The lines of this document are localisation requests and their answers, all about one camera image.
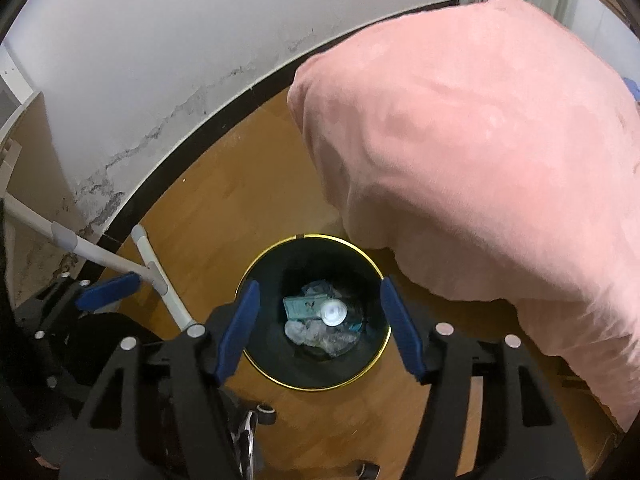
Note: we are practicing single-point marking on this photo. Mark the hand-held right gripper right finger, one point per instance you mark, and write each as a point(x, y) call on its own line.
point(402, 335)

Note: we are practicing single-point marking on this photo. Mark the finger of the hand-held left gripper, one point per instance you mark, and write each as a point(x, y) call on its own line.
point(107, 292)

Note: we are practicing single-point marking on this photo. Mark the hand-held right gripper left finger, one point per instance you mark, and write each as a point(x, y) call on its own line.
point(237, 330)

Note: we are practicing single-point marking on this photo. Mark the black trash bin gold rim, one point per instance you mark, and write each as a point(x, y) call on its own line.
point(280, 370)

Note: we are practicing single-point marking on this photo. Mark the teal packet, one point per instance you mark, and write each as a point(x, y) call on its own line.
point(300, 307)

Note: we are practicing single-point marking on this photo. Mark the small white cup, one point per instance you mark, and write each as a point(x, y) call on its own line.
point(334, 312)

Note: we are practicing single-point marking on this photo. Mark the small clear plastic piece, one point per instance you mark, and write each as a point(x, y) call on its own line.
point(315, 289)

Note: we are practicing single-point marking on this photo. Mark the pink blanket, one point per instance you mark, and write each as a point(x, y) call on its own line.
point(475, 135)

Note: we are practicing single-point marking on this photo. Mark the blue cloth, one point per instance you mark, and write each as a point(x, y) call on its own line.
point(634, 91)

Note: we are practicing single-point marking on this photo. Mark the white metal desk frame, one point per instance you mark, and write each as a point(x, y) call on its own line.
point(167, 292)

